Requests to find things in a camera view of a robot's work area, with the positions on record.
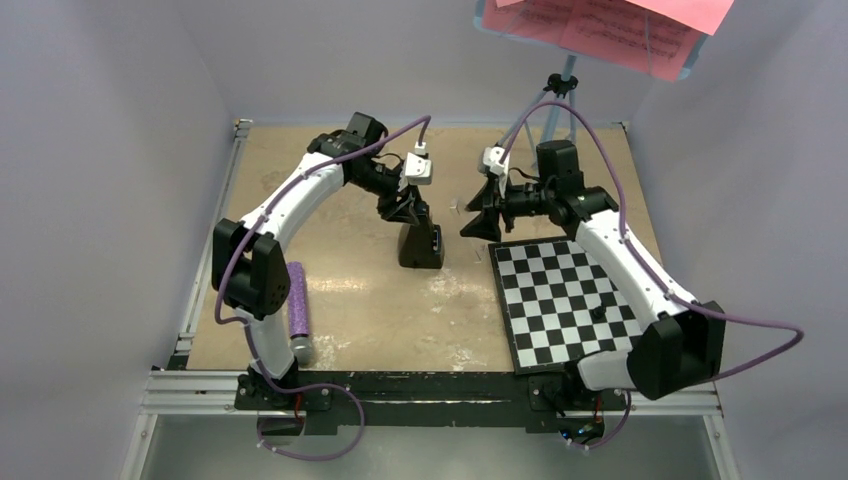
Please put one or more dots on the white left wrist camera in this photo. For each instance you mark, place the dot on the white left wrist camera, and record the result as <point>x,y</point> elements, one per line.
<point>417,168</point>

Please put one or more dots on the black chess pawn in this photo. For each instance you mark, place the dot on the black chess pawn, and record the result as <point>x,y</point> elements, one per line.
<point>598,313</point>

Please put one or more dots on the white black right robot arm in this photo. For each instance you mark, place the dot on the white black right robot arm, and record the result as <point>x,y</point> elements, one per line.
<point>680,339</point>

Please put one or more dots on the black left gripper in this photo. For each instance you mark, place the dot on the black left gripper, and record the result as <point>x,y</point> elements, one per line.
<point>399,211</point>

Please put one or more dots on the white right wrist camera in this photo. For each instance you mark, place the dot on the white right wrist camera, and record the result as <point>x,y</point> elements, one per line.
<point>495,161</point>

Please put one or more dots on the pink sheet music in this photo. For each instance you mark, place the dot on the pink sheet music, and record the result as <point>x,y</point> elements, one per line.
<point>705,16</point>

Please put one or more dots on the black white chessboard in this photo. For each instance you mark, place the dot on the black white chessboard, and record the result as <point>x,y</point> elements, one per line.
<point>546,289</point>

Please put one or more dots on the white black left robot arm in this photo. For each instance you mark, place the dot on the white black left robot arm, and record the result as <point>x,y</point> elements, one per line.
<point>249,270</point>

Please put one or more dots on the light blue music stand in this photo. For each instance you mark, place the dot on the light blue music stand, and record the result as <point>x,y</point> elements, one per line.
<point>550,99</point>

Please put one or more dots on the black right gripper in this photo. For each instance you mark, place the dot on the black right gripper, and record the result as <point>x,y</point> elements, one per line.
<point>486,223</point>

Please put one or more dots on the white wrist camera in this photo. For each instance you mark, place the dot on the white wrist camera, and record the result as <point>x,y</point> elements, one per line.
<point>417,168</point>
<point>495,161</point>

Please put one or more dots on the black metronome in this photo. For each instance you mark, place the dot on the black metronome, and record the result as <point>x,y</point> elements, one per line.
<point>421,246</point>

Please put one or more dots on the black base frame rail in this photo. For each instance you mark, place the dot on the black base frame rail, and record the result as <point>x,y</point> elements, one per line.
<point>533,403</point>

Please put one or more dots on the purple glitter microphone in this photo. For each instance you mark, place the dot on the purple glitter microphone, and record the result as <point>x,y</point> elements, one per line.
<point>298,315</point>

